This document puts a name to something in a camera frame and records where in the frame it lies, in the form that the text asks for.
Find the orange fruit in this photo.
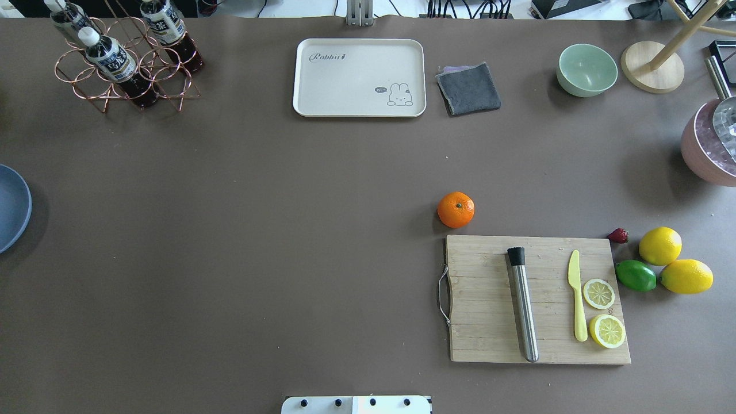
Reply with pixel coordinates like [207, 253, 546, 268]
[436, 191, 475, 228]

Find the blue round plate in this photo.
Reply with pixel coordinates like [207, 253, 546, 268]
[1, 165, 32, 252]

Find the cream rabbit tray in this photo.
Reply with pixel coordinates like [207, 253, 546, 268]
[292, 39, 427, 117]

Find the grey folded cloth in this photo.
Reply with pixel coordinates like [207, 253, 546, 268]
[435, 62, 502, 116]

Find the steel cylinder black tip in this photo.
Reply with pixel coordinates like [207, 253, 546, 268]
[507, 247, 539, 363]

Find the wooden cutting board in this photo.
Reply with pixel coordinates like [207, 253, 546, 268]
[445, 234, 631, 365]

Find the yellow plastic knife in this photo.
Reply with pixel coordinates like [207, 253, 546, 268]
[568, 250, 588, 342]

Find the lemon slice lower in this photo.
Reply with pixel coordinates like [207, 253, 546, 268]
[582, 278, 616, 310]

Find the lemon slice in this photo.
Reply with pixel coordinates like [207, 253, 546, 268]
[588, 315, 626, 349]
[582, 278, 616, 310]

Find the red strawberry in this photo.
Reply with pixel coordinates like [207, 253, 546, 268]
[607, 228, 629, 244]

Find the green bowl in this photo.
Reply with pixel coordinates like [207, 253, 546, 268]
[555, 44, 618, 98]

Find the lemon slice upper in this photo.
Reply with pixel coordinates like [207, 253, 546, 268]
[588, 315, 626, 349]

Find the green lime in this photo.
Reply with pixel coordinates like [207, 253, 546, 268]
[615, 259, 657, 293]

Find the tea bottle middle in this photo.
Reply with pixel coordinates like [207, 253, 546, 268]
[140, 1, 204, 74]

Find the tea bottle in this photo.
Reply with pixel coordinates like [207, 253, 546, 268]
[140, 1, 204, 74]
[44, 0, 101, 44]
[77, 26, 158, 108]

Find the yellow lemon lower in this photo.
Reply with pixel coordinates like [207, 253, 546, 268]
[638, 227, 683, 266]

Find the yellow lemon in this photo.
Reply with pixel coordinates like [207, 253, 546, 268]
[638, 227, 683, 266]
[660, 259, 714, 294]

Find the tea bottle front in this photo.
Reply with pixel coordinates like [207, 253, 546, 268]
[77, 26, 158, 108]

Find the wooden mug tree stand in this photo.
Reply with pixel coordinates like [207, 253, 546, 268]
[620, 1, 735, 94]

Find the yellow lemon upper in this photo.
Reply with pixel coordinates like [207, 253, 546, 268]
[660, 259, 714, 294]

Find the pink bowl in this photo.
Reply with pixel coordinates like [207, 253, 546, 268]
[680, 99, 735, 187]

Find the tea bottle back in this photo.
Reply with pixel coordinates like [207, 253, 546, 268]
[44, 0, 101, 44]

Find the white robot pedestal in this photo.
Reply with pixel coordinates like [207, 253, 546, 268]
[281, 395, 433, 413]

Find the copper wire bottle rack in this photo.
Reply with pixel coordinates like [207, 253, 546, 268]
[53, 1, 201, 113]

